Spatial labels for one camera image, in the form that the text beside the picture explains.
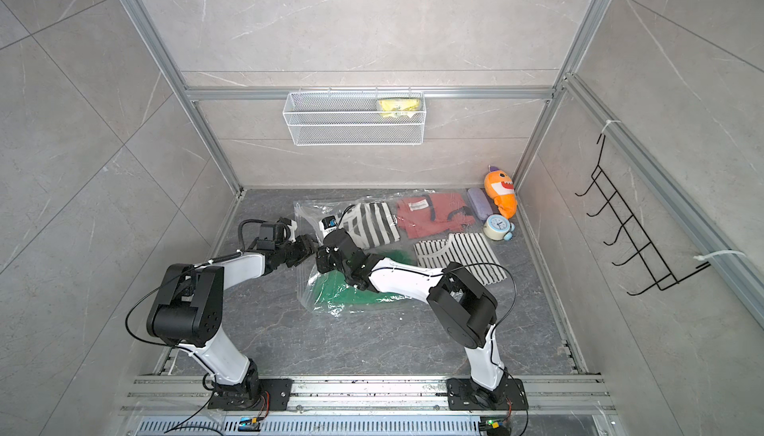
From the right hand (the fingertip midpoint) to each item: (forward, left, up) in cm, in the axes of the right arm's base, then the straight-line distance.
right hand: (319, 249), depth 86 cm
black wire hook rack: (-8, -77, +17) cm, 79 cm away
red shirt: (+23, -36, -13) cm, 45 cm away
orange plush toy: (+31, -63, -7) cm, 71 cm away
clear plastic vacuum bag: (+17, +7, -5) cm, 19 cm away
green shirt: (-10, -4, -5) cm, 12 cm away
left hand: (+8, +2, -7) cm, 11 cm away
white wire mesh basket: (+43, -9, +16) cm, 47 cm away
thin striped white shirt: (+8, -48, -13) cm, 50 cm away
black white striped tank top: (+20, -14, -13) cm, 28 cm away
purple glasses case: (+27, -56, -11) cm, 63 cm away
